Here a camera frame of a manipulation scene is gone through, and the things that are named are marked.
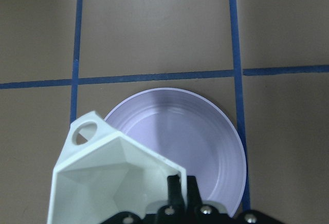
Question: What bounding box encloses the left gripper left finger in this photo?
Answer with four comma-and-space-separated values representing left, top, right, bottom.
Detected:
167, 175, 184, 207

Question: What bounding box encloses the white faceted cup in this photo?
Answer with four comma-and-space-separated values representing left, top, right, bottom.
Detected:
47, 111, 187, 223

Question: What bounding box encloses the lavender plate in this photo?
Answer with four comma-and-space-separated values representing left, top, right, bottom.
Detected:
105, 88, 247, 216

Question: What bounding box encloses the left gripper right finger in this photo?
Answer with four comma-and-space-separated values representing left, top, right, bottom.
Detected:
187, 176, 203, 206

